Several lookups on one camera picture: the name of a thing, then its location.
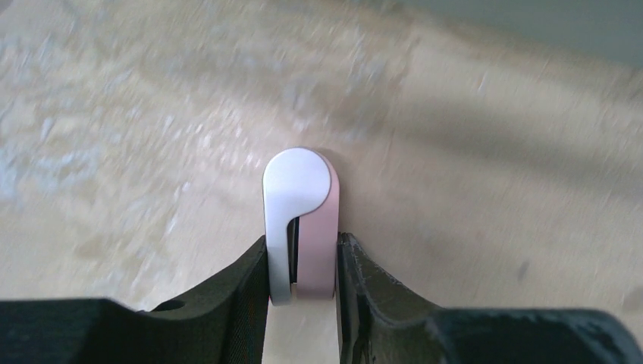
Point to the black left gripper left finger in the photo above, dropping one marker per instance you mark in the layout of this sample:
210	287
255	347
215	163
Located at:
221	320

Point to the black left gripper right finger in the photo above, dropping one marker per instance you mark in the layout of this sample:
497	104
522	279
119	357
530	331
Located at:
380	320

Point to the clear plastic storage bin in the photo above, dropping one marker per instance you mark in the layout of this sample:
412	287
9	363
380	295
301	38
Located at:
610	29

